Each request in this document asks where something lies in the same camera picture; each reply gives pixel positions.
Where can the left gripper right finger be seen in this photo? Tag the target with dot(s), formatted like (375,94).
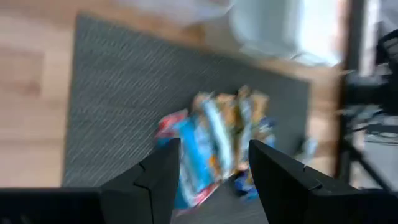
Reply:
(311,205)

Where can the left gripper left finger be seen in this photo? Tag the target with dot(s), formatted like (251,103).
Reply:
(124,202)

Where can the dark blue granola bar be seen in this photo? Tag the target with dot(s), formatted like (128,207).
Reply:
(264,130)

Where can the light blue granola bar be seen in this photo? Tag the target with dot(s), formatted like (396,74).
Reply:
(217,130)

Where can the orange brown granola bar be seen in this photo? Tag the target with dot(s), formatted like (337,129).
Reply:
(230,109)

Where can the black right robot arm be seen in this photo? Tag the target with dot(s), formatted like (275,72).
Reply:
(373,93)

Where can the grey woven table mat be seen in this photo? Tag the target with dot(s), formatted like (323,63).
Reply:
(124,93)

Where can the black aluminium rig frame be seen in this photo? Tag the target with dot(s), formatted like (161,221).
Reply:
(353,31)

